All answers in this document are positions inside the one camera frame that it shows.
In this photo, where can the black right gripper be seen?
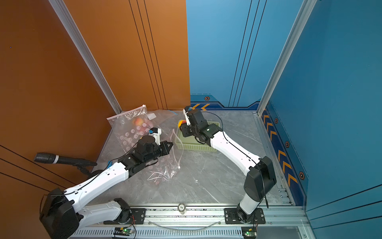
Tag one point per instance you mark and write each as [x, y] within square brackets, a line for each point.
[184, 130]

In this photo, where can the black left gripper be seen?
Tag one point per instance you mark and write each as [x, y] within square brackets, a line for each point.
[164, 147]

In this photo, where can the pink-trimmed bag of bags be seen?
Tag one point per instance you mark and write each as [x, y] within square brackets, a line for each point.
[168, 166]

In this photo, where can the clear zip-top bag pink zipper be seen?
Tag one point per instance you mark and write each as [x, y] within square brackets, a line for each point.
[124, 129]

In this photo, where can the clear zip-top bag blue zipper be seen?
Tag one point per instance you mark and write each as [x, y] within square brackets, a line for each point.
[159, 116]

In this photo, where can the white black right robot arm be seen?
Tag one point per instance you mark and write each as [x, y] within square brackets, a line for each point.
[259, 172]

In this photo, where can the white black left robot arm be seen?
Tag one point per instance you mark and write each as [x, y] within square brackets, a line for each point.
[66, 211]

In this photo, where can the green perforated plastic basket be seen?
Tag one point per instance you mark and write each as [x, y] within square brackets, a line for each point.
[194, 143]

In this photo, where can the blue handheld microphone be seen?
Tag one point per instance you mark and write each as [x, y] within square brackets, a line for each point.
[110, 163]

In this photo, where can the round silver knob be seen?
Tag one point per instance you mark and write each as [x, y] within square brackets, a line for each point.
[181, 208]

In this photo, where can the black microphone on stand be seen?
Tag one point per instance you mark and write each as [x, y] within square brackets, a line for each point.
[80, 164]

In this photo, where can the green circuit board left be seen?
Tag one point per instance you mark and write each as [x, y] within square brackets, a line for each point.
[121, 232]

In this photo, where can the green circuit board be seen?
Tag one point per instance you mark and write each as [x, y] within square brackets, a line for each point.
[249, 233]
[121, 232]

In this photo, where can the green circuit board right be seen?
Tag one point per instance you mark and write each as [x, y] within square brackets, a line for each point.
[249, 233]

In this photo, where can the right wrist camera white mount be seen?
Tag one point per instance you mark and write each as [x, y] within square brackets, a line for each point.
[185, 111]

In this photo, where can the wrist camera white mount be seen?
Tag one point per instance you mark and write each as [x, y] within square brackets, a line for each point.
[155, 132]
[185, 111]

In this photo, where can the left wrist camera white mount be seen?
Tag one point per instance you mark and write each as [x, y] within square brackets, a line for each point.
[155, 132]

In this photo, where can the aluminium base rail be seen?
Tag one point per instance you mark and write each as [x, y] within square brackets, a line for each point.
[210, 221]

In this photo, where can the aluminium corner post left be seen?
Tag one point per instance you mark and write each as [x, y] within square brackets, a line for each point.
[74, 33]

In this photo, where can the aluminium corner post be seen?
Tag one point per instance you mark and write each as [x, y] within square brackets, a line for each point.
[74, 33]
[298, 26]

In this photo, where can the aluminium corner post right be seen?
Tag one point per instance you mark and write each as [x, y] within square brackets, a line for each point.
[298, 26]

